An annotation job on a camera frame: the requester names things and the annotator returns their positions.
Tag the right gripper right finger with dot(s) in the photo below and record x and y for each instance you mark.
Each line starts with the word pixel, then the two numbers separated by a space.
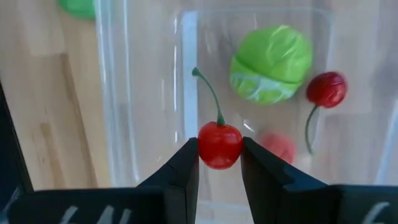
pixel 311 205

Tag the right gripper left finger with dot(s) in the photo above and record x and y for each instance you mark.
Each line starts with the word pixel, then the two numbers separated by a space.
pixel 93 208

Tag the red cherry toy with stem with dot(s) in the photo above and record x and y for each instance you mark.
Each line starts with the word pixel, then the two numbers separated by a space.
pixel 220 146
pixel 326 90

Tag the clear plastic tupperware container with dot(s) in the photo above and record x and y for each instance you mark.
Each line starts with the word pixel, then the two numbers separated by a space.
pixel 149 93

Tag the green cabbage toy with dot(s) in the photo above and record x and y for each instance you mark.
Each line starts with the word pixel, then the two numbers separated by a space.
pixel 77 7
pixel 273 59

